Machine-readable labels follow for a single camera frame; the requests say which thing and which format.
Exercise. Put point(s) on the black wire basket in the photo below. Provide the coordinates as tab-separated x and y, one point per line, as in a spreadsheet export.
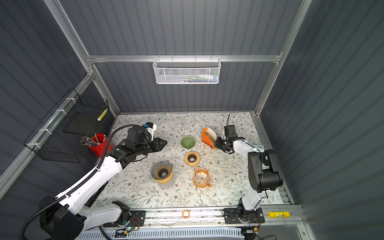
60	138

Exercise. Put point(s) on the yellow marker in basket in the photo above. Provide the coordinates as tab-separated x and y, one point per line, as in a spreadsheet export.
102	115

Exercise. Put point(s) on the white wire basket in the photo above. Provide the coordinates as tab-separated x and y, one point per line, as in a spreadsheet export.
198	72

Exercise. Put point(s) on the red cup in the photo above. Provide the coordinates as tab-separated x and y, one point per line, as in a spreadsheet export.
100	140

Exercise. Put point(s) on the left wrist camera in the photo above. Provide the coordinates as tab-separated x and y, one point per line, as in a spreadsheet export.
151	128

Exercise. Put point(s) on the orange coffee filter box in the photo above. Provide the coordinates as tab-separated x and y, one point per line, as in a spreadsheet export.
209	138

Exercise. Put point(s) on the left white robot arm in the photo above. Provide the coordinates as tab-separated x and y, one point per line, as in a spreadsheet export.
63	218

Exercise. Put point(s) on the orange tape roll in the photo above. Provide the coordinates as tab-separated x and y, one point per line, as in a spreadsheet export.
186	214

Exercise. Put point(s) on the yellow glue stick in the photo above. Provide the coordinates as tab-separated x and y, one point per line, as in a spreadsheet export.
279	214

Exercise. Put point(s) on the grey glass dripper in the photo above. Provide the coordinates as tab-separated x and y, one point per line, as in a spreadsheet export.
161	170

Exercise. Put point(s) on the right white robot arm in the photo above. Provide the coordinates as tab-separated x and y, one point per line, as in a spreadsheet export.
263	168

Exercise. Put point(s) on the orange glass pitcher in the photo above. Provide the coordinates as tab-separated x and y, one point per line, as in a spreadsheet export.
201	178

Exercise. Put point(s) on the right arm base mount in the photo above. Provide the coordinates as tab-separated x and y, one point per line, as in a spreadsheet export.
240	216

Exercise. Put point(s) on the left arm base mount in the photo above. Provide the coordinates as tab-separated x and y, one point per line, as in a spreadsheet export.
131	219

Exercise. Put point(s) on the green glass dripper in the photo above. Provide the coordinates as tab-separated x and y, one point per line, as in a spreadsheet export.
188	142

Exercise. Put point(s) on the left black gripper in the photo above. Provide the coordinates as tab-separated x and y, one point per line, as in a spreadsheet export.
157	144

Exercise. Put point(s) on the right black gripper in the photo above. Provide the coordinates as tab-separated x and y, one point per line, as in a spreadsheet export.
218	143

